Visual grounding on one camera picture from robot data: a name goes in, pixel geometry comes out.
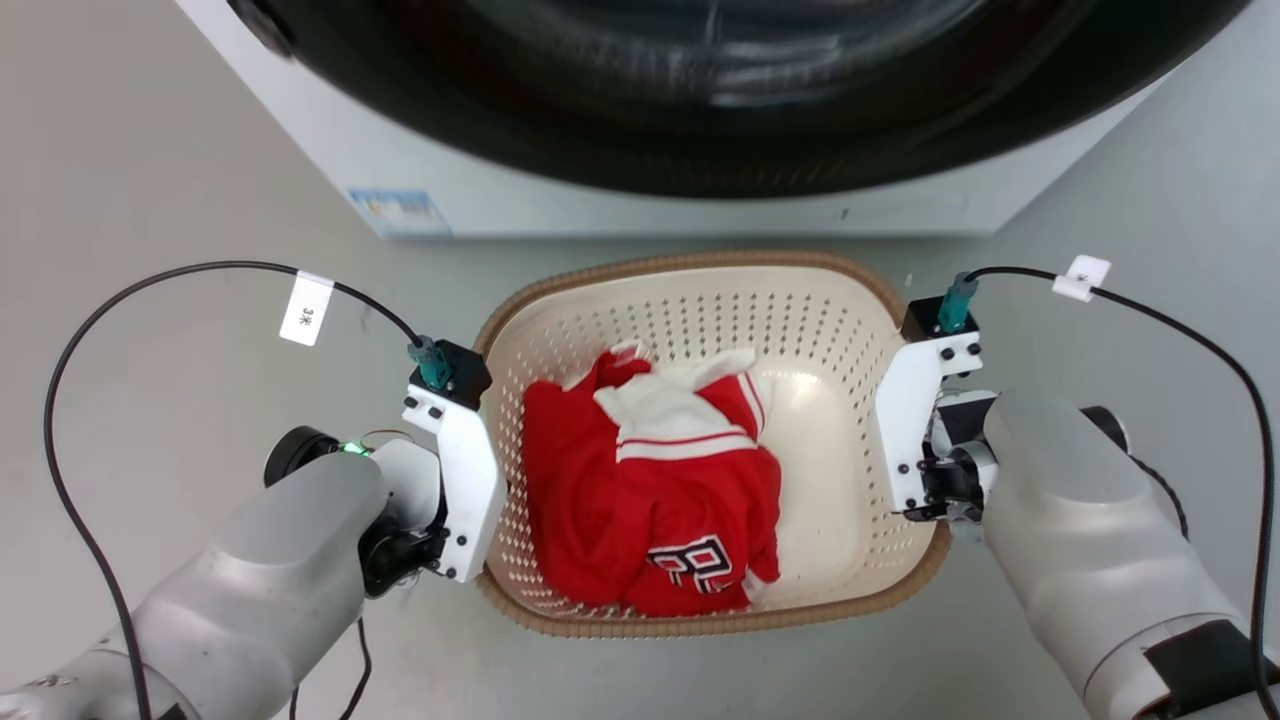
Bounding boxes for black arm strap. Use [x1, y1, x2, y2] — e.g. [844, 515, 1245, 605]
[1143, 619, 1280, 719]

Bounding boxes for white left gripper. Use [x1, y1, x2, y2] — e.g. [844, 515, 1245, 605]
[358, 384, 509, 598]

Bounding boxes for cream perforated laundry basket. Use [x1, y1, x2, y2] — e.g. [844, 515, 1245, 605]
[472, 250, 953, 639]

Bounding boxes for blue energy label sticker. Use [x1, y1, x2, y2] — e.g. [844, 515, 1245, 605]
[347, 187, 454, 239]

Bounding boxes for white printed cable tag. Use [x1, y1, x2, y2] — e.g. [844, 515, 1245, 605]
[279, 271, 335, 348]

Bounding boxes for white washing machine body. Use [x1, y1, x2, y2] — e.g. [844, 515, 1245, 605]
[175, 0, 1173, 240]

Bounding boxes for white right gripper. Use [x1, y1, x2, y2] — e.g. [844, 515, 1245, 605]
[874, 331, 1001, 524]

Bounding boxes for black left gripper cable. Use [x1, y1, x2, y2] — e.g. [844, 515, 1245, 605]
[43, 261, 425, 720]

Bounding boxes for black round washing machine door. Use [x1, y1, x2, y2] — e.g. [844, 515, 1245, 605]
[227, 0, 1253, 199]

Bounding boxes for red and white jersey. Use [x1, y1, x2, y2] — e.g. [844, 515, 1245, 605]
[521, 341, 783, 618]

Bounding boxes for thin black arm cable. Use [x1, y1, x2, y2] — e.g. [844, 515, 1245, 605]
[288, 614, 374, 720]

